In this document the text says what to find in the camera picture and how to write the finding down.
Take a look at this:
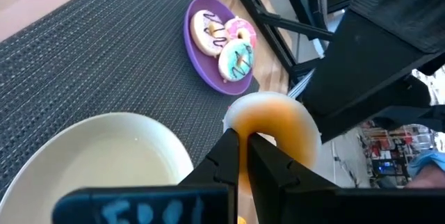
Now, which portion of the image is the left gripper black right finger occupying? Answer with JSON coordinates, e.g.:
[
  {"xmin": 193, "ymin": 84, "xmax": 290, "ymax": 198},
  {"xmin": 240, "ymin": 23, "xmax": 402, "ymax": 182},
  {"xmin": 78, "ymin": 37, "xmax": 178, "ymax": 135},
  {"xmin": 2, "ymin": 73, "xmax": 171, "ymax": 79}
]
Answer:
[{"xmin": 246, "ymin": 132, "xmax": 340, "ymax": 224}]

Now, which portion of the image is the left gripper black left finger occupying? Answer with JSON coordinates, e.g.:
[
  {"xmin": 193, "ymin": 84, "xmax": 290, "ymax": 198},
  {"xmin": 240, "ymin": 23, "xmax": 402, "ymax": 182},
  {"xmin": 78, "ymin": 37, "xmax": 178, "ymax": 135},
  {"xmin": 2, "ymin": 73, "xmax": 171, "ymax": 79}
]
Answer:
[{"xmin": 179, "ymin": 128, "xmax": 241, "ymax": 187}]

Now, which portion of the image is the small orange donut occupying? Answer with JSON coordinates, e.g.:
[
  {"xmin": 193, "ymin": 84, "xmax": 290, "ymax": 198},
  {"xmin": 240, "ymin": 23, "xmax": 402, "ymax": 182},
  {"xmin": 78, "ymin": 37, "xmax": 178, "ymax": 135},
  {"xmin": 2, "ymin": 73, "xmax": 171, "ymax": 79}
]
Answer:
[{"xmin": 222, "ymin": 90, "xmax": 323, "ymax": 197}]

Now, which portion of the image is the large green donut dark drizzle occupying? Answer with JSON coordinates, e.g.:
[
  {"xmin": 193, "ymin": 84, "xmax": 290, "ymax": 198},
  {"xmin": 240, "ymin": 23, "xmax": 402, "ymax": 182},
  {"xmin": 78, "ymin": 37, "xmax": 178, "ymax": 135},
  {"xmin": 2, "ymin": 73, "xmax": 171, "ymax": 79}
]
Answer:
[{"xmin": 218, "ymin": 38, "xmax": 255, "ymax": 83}]

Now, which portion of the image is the large white donut purple drizzle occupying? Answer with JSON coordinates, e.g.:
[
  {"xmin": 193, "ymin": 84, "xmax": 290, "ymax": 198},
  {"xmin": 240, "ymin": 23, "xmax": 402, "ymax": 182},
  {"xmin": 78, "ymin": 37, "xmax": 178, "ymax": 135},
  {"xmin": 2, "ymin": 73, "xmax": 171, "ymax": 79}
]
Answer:
[{"xmin": 189, "ymin": 9, "xmax": 230, "ymax": 58}]

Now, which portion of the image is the large pink donut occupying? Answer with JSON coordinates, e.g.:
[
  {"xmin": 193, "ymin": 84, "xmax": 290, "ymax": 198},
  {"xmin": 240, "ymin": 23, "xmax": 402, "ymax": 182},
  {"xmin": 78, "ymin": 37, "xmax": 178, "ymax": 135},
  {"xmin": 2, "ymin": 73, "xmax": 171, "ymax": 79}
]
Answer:
[{"xmin": 224, "ymin": 17, "xmax": 257, "ymax": 49}]

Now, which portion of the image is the purple round plate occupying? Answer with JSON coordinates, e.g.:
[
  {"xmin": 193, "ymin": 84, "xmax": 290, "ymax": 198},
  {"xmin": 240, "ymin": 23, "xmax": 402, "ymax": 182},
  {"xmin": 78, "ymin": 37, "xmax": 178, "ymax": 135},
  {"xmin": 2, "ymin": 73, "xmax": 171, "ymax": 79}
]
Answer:
[{"xmin": 183, "ymin": 0, "xmax": 254, "ymax": 96}]

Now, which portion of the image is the cluttered red storage rack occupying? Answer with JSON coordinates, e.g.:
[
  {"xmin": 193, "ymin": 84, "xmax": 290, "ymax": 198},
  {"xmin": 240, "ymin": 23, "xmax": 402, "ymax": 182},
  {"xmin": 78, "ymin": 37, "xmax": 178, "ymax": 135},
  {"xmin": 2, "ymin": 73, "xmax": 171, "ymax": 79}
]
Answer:
[{"xmin": 361, "ymin": 122, "xmax": 435, "ymax": 186}]

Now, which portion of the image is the cream round plate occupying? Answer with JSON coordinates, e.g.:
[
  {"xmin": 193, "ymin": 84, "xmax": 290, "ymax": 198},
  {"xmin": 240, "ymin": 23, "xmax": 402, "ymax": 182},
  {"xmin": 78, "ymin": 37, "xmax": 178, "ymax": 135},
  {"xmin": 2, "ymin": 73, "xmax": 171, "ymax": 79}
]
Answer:
[{"xmin": 0, "ymin": 111, "xmax": 195, "ymax": 224}]

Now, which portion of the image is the dark grey woven placemat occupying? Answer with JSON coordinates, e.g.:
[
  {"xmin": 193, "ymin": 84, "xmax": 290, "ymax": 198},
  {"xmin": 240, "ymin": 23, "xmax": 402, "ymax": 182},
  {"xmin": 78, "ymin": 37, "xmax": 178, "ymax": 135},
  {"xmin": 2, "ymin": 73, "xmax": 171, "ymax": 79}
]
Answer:
[{"xmin": 0, "ymin": 0, "xmax": 261, "ymax": 200}]

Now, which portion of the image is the black aluminium table frame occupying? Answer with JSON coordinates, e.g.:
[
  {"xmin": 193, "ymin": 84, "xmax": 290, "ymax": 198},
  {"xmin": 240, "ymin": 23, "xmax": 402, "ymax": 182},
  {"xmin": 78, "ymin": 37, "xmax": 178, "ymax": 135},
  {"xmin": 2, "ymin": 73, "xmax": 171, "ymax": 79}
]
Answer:
[{"xmin": 224, "ymin": 0, "xmax": 334, "ymax": 86}]

